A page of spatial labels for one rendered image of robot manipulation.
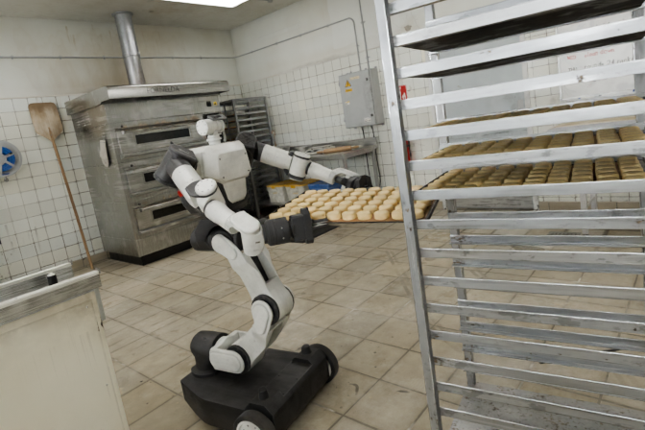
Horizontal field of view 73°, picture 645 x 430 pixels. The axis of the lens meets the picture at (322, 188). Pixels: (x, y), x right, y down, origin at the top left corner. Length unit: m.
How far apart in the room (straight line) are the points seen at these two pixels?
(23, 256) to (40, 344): 4.28
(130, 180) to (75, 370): 3.62
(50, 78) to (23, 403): 4.84
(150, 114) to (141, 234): 1.39
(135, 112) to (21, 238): 1.93
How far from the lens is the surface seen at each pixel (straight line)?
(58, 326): 1.82
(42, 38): 6.37
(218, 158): 1.85
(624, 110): 1.23
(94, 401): 1.96
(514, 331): 1.90
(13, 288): 2.07
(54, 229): 6.13
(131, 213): 5.34
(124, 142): 5.31
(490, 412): 1.94
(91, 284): 1.84
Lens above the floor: 1.32
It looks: 9 degrees down
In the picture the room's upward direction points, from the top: 9 degrees counter-clockwise
